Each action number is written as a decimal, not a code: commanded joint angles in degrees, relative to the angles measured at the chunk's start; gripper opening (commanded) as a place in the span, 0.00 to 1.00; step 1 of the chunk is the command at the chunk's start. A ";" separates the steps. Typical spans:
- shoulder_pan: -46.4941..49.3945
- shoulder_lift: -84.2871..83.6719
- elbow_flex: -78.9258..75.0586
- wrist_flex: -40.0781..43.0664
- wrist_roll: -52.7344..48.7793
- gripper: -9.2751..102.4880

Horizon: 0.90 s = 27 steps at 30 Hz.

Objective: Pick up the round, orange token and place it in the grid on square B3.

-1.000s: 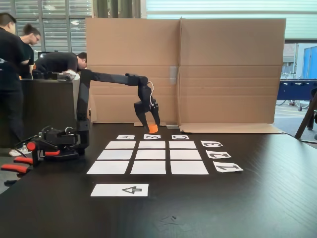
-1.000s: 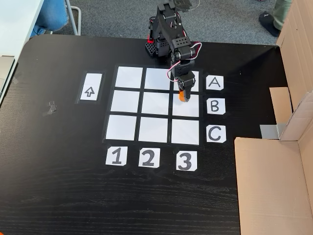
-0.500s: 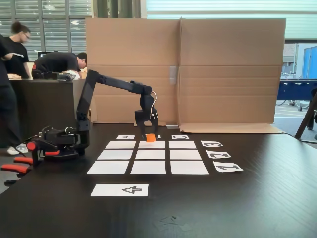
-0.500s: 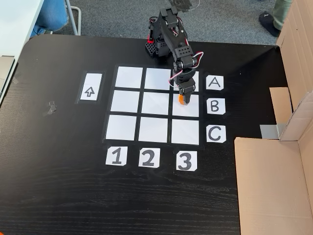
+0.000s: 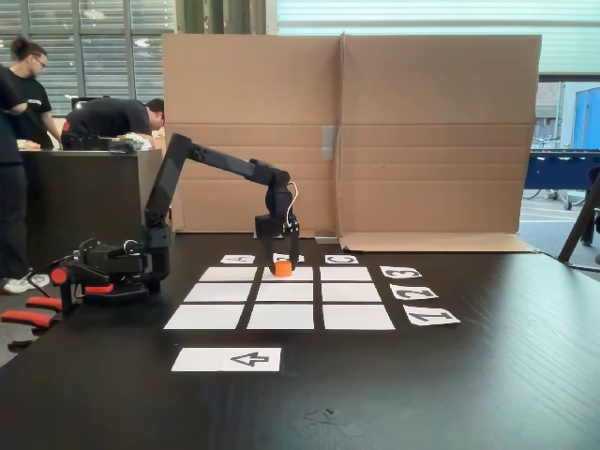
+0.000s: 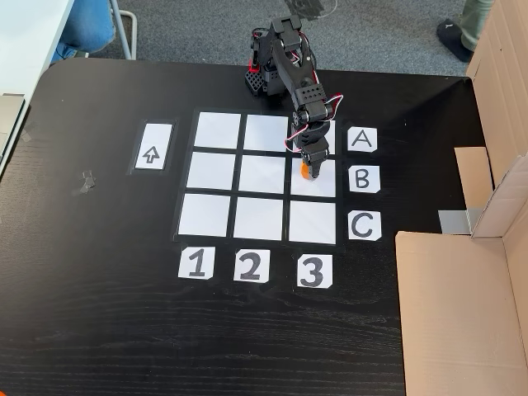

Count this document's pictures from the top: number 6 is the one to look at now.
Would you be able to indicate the round orange token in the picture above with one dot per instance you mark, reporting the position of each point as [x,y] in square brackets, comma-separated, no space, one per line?
[303,170]

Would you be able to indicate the white paper grid square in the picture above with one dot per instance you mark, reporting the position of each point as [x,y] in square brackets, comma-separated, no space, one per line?
[204,215]
[217,130]
[266,133]
[332,142]
[326,185]
[212,171]
[312,222]
[262,174]
[258,218]

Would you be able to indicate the letter A paper label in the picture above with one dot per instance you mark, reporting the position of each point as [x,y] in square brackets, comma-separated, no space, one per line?
[351,146]

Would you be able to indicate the letter B paper label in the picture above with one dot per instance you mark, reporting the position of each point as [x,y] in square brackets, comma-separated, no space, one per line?
[373,185]

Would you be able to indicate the letter C paper label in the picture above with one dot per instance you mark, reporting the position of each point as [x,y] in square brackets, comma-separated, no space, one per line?
[364,226]

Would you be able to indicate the number 3 paper label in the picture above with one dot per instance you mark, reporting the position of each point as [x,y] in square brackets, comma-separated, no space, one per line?
[303,264]

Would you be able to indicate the number 2 paper label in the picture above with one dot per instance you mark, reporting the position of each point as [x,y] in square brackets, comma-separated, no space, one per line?
[239,257]

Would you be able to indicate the arrow paper sheet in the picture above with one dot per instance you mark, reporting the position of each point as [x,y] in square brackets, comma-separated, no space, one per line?
[152,146]

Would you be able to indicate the number 1 paper label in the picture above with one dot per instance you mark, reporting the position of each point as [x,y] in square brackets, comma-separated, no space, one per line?
[185,264]

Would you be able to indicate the brown cardboard screen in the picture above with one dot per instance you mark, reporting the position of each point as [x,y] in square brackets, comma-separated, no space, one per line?
[453,309]

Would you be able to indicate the clear tape scraps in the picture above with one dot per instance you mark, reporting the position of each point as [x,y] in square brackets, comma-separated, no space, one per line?
[86,183]

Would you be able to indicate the white desk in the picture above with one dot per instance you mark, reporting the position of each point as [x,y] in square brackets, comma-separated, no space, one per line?
[24,41]

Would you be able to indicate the metal chair frame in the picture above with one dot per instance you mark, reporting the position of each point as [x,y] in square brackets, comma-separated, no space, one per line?
[134,41]

